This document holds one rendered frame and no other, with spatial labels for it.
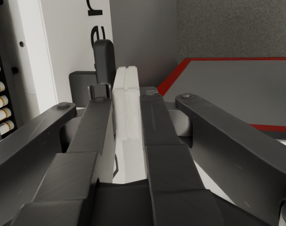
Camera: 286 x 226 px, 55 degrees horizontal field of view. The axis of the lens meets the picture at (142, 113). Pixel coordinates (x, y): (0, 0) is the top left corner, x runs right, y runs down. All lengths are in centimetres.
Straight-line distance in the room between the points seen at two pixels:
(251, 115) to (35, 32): 36
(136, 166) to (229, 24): 78
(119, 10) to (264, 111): 30
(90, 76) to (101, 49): 2
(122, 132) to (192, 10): 96
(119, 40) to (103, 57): 30
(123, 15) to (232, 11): 63
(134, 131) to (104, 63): 6
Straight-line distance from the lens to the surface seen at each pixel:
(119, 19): 50
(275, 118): 47
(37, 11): 20
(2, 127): 32
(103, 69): 20
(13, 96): 32
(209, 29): 109
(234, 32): 109
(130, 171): 42
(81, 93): 21
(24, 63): 32
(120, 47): 50
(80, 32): 23
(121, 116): 15
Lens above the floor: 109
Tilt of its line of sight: 63 degrees down
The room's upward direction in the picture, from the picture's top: 140 degrees counter-clockwise
